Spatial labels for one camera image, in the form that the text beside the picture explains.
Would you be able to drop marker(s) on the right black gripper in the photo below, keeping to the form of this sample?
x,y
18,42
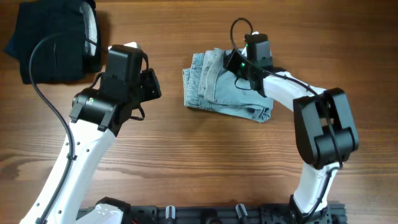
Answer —
x,y
230,60

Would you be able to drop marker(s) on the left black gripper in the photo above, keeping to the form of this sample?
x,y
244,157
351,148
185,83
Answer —
x,y
153,91

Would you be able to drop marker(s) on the light blue denim shorts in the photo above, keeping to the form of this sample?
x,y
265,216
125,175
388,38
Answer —
x,y
209,86

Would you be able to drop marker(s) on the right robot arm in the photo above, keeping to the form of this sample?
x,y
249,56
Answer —
x,y
325,132

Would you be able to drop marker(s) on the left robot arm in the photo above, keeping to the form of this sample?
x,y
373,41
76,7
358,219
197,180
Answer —
x,y
95,121

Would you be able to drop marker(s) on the black fabric storage bag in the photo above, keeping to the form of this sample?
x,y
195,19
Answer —
x,y
56,41

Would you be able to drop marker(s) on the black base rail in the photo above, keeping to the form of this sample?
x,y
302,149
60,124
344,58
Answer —
x,y
266,214

